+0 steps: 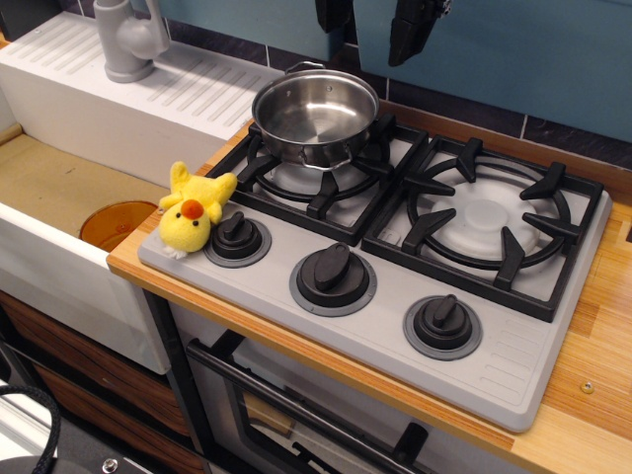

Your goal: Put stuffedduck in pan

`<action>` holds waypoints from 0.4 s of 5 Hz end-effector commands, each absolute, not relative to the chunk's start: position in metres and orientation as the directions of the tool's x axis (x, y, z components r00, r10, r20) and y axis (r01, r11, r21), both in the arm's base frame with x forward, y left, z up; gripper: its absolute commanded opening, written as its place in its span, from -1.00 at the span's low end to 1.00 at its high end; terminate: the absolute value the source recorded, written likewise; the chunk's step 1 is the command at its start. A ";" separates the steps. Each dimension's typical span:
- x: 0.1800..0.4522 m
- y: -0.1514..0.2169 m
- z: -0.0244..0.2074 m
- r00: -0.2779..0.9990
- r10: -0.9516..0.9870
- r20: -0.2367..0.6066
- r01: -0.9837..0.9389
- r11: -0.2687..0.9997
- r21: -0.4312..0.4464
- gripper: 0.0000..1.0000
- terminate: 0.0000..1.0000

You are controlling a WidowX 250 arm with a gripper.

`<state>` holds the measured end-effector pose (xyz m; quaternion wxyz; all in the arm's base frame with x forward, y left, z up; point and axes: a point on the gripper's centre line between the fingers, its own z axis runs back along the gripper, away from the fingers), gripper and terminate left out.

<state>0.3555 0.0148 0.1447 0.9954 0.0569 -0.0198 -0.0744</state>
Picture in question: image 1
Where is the black braided cable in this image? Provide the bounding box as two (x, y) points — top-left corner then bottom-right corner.
(0, 384), (61, 474)

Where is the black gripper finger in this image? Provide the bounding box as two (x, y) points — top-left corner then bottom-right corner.
(315, 0), (354, 33)
(388, 0), (452, 67)

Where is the black right stove knob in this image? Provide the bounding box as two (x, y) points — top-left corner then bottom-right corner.
(403, 294), (483, 361)

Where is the black middle stove knob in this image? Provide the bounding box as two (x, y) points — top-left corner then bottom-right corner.
(289, 243), (377, 318)

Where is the grey toy stove top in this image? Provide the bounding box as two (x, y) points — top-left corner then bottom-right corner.
(136, 126), (614, 435)

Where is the wooden drawer cabinet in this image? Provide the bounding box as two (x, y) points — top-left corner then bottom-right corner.
(1, 293), (209, 473)

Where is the yellow stuffed duck toy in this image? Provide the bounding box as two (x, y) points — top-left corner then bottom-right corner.
(158, 161), (238, 260)

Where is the black left stove knob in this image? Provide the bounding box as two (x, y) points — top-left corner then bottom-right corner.
(203, 211), (272, 269)

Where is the stainless steel pan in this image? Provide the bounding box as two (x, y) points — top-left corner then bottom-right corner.
(252, 61), (379, 171)

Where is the grey toy faucet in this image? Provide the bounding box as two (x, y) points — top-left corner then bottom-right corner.
(94, 0), (170, 83)

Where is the oven door with handle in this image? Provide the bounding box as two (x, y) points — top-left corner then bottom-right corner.
(184, 330), (488, 473)

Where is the black left burner grate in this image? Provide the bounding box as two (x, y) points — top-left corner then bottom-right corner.
(206, 114), (429, 246)

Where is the orange plastic plate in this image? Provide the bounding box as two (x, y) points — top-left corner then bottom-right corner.
(79, 200), (157, 252)

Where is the black stove knob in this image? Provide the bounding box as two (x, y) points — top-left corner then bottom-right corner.
(403, 294), (483, 361)
(289, 243), (377, 318)
(203, 211), (272, 269)

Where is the white toy sink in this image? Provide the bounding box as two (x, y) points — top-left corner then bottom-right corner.
(1, 13), (277, 374)

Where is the black burner grate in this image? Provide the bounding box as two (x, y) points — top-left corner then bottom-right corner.
(362, 136), (608, 323)
(206, 114), (429, 246)

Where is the black right burner grate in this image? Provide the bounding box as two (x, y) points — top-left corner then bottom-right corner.
(362, 136), (608, 323)

